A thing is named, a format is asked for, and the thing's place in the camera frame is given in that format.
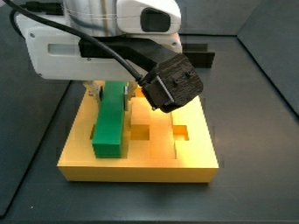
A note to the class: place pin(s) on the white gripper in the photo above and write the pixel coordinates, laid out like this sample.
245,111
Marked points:
145,19

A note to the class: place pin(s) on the black angle bracket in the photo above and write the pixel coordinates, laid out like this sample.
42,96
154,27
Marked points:
199,55

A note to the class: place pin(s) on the green long block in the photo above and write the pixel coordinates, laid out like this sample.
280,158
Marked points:
108,132

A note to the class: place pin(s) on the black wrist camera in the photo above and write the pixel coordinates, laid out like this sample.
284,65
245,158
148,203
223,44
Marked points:
170,81

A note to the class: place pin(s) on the yellow slotted board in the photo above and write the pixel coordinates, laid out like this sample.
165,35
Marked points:
166,147

